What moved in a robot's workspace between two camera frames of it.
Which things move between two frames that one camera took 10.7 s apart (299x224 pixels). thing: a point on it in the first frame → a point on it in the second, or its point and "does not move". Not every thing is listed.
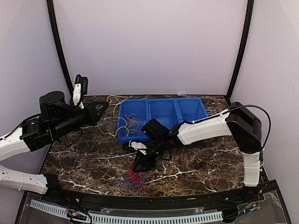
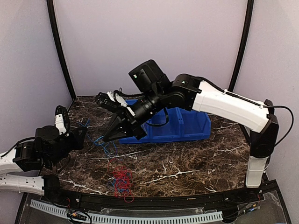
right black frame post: (248, 19) does not move
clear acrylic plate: (153, 212) does not move
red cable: (138, 180) → (122, 178)
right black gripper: (144, 161) → (132, 127)
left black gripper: (94, 116) → (79, 140)
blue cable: (135, 183) → (109, 147)
